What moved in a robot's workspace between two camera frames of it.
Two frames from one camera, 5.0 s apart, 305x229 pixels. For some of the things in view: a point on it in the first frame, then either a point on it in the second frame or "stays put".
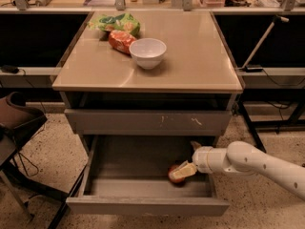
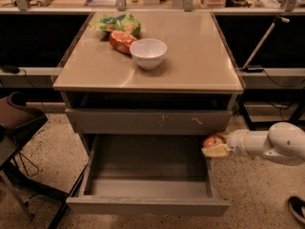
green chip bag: [123, 22] stays put
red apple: [172, 169] -> [213, 140]
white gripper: [200, 159] -> [236, 142]
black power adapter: [10, 69] stays put
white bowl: [148, 52] stays put
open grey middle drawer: [128, 175] stays put
